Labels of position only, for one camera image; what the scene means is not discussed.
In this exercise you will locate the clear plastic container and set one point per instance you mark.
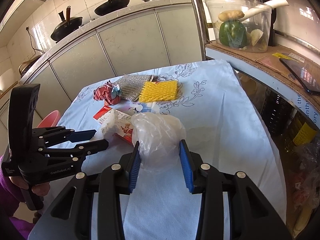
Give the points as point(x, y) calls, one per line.
point(257, 27)

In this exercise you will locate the silver scouring cloth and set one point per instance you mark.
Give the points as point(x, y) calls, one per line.
point(131, 86)

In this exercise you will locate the black smartphone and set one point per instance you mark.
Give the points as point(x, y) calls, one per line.
point(308, 82)

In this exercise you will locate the cardboard sheet on shelf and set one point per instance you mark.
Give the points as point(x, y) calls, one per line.
point(265, 62)

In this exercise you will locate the crumpled red paper ball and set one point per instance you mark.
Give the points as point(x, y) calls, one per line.
point(109, 92)

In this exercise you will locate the potato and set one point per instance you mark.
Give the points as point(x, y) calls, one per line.
point(231, 15)

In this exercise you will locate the black wok with handle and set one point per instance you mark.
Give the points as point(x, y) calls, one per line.
point(67, 25)

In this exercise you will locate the yellow foam fruit net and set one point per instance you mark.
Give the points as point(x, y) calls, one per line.
point(158, 91)

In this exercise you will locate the light blue floral cloth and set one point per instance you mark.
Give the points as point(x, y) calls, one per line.
point(223, 127)

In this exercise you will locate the black frying pan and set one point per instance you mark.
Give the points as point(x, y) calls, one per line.
point(111, 6)

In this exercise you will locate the kitchen counter cabinet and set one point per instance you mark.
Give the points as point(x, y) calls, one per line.
point(141, 37)

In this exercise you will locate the pink plastic stool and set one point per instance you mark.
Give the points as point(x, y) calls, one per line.
point(50, 120)

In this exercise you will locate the clear plastic bag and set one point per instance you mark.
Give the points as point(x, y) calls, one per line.
point(159, 139)

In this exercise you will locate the chrome shelf pole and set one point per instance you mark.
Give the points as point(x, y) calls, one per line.
point(202, 28)

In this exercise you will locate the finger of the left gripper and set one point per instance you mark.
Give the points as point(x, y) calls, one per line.
point(89, 148)
point(79, 136)

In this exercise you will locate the white radish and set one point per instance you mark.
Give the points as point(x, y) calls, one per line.
point(272, 4)

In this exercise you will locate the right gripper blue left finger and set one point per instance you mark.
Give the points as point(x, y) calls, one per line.
point(130, 166)

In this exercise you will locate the red white medicine box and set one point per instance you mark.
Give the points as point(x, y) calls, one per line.
point(114, 123)

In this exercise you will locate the green bell pepper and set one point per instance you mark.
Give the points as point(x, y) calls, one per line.
point(233, 34)

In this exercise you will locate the person's left hand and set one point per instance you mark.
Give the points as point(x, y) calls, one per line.
point(40, 190)

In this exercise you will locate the purple sleeve forearm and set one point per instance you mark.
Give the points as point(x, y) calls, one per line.
point(11, 197)

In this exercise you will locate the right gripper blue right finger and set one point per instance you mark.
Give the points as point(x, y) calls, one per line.
point(191, 163)

